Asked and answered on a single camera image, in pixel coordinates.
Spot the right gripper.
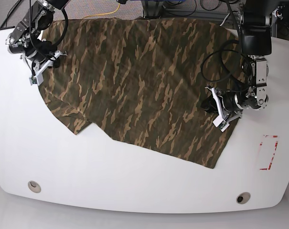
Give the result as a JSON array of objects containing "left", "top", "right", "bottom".
[{"left": 21, "top": 51, "right": 67, "bottom": 77}]

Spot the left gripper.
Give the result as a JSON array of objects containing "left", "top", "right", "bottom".
[{"left": 201, "top": 86, "right": 243, "bottom": 124}]

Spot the camouflage t-shirt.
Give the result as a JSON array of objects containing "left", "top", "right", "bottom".
[{"left": 39, "top": 18, "right": 237, "bottom": 169}]

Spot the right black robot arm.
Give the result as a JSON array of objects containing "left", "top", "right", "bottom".
[{"left": 6, "top": 0, "right": 69, "bottom": 78}]

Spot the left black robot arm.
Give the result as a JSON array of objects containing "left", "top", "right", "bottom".
[{"left": 201, "top": 0, "right": 278, "bottom": 131}]

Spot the red tape rectangle marking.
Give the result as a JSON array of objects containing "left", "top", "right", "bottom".
[{"left": 256, "top": 135, "right": 279, "bottom": 171}]

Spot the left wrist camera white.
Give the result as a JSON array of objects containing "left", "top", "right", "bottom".
[{"left": 213, "top": 115, "right": 230, "bottom": 132}]

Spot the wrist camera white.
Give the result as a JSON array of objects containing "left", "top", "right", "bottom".
[
  {"left": 29, "top": 74, "right": 43, "bottom": 86},
  {"left": 213, "top": 115, "right": 230, "bottom": 132}
]

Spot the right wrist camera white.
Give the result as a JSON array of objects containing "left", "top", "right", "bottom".
[{"left": 29, "top": 74, "right": 43, "bottom": 86}]

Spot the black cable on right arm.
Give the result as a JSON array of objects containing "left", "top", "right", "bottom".
[{"left": 27, "top": 0, "right": 54, "bottom": 62}]

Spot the yellow cable on floor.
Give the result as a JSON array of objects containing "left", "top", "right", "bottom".
[{"left": 82, "top": 1, "right": 122, "bottom": 20}]

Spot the right table cable grommet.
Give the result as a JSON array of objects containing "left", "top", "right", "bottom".
[{"left": 236, "top": 192, "right": 251, "bottom": 205}]

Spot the table cable grommet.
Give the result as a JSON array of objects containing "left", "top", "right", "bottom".
[
  {"left": 28, "top": 181, "right": 41, "bottom": 193},
  {"left": 236, "top": 192, "right": 251, "bottom": 205}
]

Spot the left table cable grommet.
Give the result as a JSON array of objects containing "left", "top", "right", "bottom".
[{"left": 28, "top": 181, "right": 41, "bottom": 193}]

